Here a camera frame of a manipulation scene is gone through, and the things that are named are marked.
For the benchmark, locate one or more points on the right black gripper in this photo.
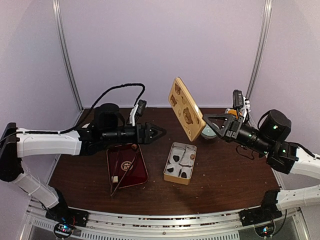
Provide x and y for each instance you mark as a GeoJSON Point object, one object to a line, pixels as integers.
{"type": "Point", "coordinates": [231, 127]}

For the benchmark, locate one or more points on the patterned mug orange inside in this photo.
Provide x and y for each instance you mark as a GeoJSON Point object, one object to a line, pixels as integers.
{"type": "Point", "coordinates": [233, 111]}

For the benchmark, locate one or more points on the circuit board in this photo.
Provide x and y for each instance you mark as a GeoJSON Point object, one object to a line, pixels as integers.
{"type": "Point", "coordinates": [63, 230]}
{"type": "Point", "coordinates": [264, 231]}

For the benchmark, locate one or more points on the tin box with paper cups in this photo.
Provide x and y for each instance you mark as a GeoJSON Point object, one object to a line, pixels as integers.
{"type": "Point", "coordinates": [184, 165]}

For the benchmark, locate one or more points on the left aluminium frame post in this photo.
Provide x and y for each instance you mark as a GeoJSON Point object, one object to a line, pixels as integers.
{"type": "Point", "coordinates": [65, 53]}

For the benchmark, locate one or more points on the aluminium frame post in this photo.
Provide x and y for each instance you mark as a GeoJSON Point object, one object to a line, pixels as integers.
{"type": "Point", "coordinates": [264, 31]}
{"type": "Point", "coordinates": [65, 53]}

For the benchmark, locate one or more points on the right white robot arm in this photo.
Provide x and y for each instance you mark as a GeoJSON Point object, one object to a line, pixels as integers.
{"type": "Point", "coordinates": [291, 158]}

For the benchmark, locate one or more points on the right circuit board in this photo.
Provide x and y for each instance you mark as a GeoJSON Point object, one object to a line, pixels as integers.
{"type": "Point", "coordinates": [264, 231]}

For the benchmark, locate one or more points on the right aluminium frame post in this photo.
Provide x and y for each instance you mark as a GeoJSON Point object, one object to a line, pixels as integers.
{"type": "Point", "coordinates": [264, 31]}

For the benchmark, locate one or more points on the left circuit board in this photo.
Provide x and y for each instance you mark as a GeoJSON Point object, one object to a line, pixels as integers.
{"type": "Point", "coordinates": [63, 230]}

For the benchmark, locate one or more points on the bear printed tin lid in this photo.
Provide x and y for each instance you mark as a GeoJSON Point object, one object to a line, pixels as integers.
{"type": "Point", "coordinates": [186, 110]}

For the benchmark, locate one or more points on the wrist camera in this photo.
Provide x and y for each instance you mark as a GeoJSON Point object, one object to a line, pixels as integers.
{"type": "Point", "coordinates": [137, 111]}
{"type": "Point", "coordinates": [241, 104]}

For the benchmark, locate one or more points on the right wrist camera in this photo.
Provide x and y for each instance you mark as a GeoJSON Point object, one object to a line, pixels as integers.
{"type": "Point", "coordinates": [241, 104]}

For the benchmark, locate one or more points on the pale blue ceramic bowl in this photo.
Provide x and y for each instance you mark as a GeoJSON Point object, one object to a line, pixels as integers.
{"type": "Point", "coordinates": [208, 134]}

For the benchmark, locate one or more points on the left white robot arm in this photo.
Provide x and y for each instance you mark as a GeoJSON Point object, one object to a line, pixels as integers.
{"type": "Point", "coordinates": [17, 143]}

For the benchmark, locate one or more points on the red lacquer tray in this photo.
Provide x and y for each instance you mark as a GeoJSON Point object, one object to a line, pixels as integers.
{"type": "Point", "coordinates": [142, 169]}

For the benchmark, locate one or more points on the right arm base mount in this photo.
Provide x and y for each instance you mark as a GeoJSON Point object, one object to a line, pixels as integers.
{"type": "Point", "coordinates": [257, 215]}

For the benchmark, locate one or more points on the front aluminium rail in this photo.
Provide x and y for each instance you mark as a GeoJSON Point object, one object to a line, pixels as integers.
{"type": "Point", "coordinates": [224, 225]}

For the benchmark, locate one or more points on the metal tongs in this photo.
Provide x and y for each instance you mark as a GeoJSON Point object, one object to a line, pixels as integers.
{"type": "Point", "coordinates": [124, 164]}

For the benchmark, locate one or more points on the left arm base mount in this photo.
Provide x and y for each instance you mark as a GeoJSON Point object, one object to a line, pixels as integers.
{"type": "Point", "coordinates": [63, 214]}

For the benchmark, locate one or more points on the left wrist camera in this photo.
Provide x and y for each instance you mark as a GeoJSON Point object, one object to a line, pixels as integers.
{"type": "Point", "coordinates": [137, 111]}

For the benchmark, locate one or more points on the white square chocolate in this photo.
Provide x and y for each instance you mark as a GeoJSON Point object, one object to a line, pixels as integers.
{"type": "Point", "coordinates": [114, 179]}

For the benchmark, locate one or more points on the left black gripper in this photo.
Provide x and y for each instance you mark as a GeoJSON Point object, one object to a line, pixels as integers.
{"type": "Point", "coordinates": [146, 139]}

